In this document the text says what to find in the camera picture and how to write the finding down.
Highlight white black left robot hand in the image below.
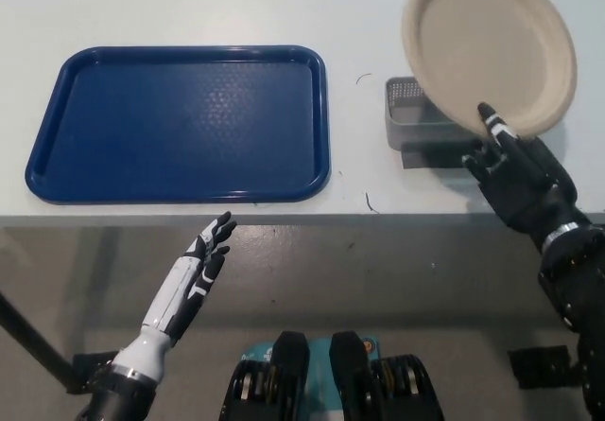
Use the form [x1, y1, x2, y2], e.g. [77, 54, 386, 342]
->
[112, 210, 238, 383]

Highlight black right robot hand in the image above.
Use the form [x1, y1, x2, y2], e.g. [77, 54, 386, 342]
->
[461, 102, 580, 253]

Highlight beige round paper plate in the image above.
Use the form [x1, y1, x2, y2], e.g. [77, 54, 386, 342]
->
[401, 0, 579, 140]

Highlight black floor foot plate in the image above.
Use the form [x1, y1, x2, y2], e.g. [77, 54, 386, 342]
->
[507, 344, 581, 391]
[70, 350, 119, 396]

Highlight blue plastic serving tray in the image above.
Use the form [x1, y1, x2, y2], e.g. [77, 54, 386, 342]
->
[24, 44, 332, 204]

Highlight black metal table leg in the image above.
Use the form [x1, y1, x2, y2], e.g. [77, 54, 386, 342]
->
[0, 290, 80, 393]

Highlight black robot body teal tops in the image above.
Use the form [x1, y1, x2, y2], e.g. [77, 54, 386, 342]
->
[219, 329, 445, 421]

